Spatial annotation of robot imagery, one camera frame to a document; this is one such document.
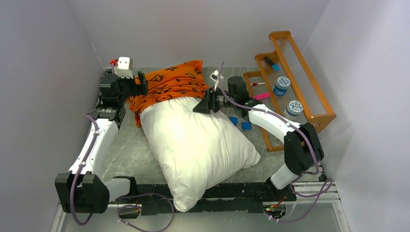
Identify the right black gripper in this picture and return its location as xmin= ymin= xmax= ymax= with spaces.
xmin=193 ymin=87 xmax=236 ymax=115

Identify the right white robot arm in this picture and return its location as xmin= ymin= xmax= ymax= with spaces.
xmin=193 ymin=76 xmax=324 ymax=201

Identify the blue white round jar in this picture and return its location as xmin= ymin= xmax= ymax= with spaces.
xmin=273 ymin=76 xmax=291 ymax=96

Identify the blue block near pillow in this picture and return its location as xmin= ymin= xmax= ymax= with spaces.
xmin=229 ymin=116 xmax=238 ymax=126

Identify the orange wooden rack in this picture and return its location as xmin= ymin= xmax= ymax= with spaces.
xmin=243 ymin=31 xmax=336 ymax=132

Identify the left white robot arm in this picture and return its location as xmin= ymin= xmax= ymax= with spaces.
xmin=55 ymin=72 xmax=148 ymax=214

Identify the orange patterned pillowcase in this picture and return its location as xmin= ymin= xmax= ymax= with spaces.
xmin=127 ymin=60 xmax=208 ymax=128

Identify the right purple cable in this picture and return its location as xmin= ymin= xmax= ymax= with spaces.
xmin=215 ymin=61 xmax=335 ymax=224

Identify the red white pen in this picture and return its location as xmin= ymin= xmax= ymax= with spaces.
xmin=251 ymin=82 xmax=265 ymax=86

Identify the white pillow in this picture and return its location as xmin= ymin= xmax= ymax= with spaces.
xmin=134 ymin=97 xmax=261 ymax=212

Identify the black marker blue cap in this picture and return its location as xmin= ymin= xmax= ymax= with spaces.
xmin=264 ymin=57 xmax=280 ymax=72

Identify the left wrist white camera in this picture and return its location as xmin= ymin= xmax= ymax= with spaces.
xmin=110 ymin=57 xmax=134 ymax=79

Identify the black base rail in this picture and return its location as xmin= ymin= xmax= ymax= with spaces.
xmin=129 ymin=182 xmax=296 ymax=216

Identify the blue block front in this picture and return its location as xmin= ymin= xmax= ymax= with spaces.
xmin=241 ymin=122 xmax=252 ymax=131

